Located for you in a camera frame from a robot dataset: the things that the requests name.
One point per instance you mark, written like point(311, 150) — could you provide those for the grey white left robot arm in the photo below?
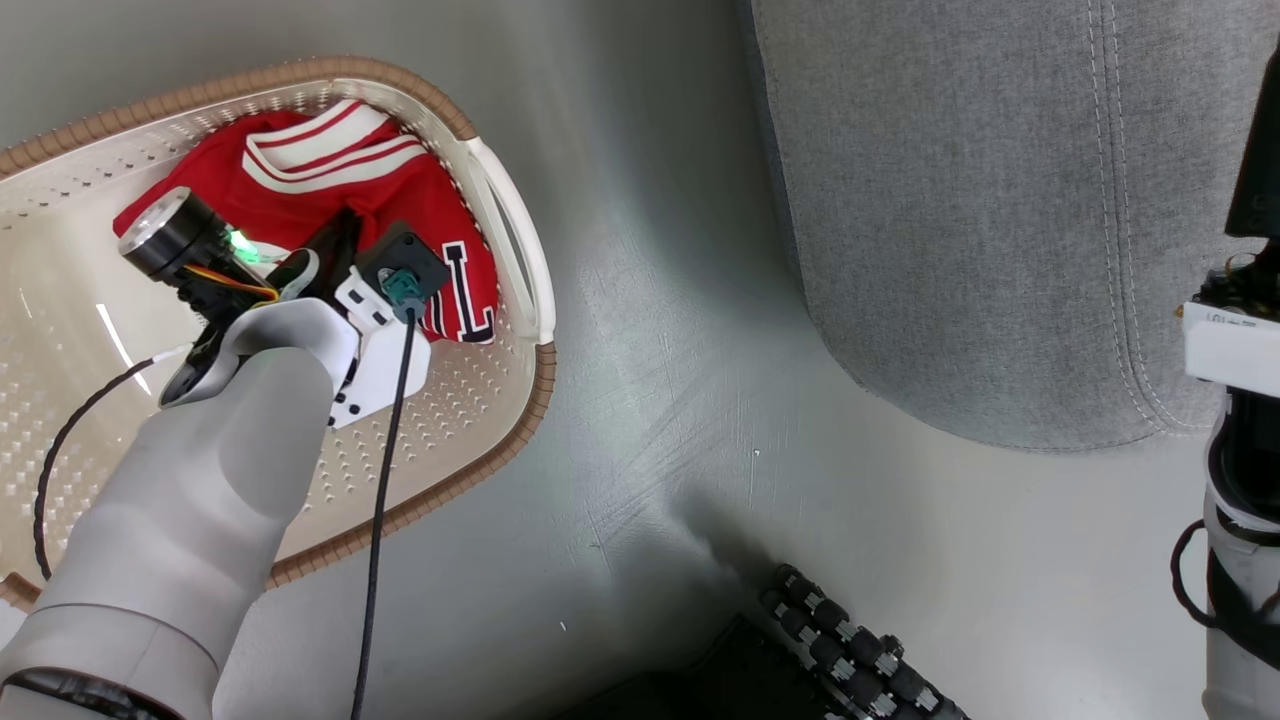
point(180, 520)

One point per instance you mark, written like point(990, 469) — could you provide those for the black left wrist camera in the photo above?
point(405, 265)

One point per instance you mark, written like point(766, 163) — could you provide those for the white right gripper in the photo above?
point(1235, 340)

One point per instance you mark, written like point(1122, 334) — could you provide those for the cream perforated laundry basket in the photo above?
point(450, 430)

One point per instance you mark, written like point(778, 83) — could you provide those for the grey fabric sofa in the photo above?
point(950, 200)

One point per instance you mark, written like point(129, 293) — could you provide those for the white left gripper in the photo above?
point(385, 370)

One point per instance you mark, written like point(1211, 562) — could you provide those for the black roller omni wheel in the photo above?
point(850, 650)

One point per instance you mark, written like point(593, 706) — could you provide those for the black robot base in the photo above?
point(700, 685)

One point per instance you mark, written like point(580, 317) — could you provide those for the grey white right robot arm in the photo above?
point(1240, 600)

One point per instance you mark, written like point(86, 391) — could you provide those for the red white varsity jacket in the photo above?
point(300, 175)

